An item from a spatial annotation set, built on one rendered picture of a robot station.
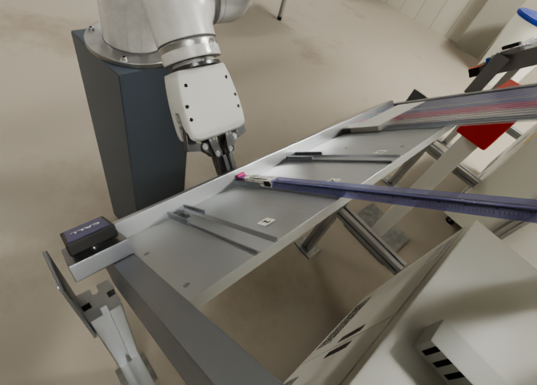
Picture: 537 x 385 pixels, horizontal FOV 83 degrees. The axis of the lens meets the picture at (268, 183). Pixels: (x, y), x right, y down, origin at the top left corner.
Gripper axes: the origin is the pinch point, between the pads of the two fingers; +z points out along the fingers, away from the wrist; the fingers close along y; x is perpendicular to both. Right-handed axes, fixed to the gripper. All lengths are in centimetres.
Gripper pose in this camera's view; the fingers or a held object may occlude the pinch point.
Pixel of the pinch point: (225, 166)
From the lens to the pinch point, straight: 48.8
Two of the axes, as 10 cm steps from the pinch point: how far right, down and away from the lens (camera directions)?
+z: 2.5, 9.2, 2.9
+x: 6.3, 0.7, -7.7
